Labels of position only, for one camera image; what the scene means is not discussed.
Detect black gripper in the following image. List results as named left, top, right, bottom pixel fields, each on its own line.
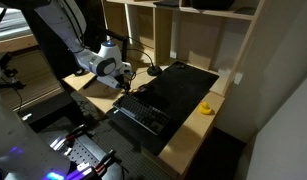
left=114, top=71, right=137, bottom=94

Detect black and grey keyboard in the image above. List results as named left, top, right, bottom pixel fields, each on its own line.
left=112, top=93, right=173, bottom=136

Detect black computer mouse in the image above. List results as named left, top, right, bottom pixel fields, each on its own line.
left=136, top=83, right=155, bottom=95

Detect black round-base gooseneck stand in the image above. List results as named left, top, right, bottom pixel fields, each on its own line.
left=126, top=48, right=163, bottom=77

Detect black desk mat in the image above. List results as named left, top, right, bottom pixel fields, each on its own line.
left=105, top=60, right=220, bottom=157

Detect red and black clamp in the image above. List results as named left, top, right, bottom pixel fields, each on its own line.
left=76, top=149, right=123, bottom=176
left=50, top=123, right=89, bottom=149

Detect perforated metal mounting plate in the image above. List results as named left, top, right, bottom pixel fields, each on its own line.
left=39, top=129, right=109, bottom=171

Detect yellow rubber duck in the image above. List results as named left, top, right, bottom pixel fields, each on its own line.
left=198, top=101, right=214, bottom=116

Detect light wooden desk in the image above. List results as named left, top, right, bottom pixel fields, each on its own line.
left=62, top=49, right=226, bottom=179

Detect black box with white label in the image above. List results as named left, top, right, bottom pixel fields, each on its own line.
left=16, top=91, right=76, bottom=132

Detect light wooden shelf unit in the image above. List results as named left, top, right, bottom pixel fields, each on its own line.
left=101, top=0, right=271, bottom=98

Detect flat black item on shelf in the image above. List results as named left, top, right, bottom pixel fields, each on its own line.
left=153, top=0, right=180, bottom=8

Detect white paper tag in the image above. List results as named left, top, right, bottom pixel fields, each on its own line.
left=233, top=72, right=244, bottom=86

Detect black bag on shelf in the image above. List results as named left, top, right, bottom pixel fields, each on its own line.
left=188, top=0, right=235, bottom=11

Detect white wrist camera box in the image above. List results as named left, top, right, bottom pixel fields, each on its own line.
left=96, top=75, right=123, bottom=90

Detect black angled metal bracket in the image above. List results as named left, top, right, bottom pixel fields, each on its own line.
left=104, top=28, right=130, bottom=63

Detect black camera on tripod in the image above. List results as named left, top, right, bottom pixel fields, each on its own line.
left=0, top=52, right=27, bottom=90

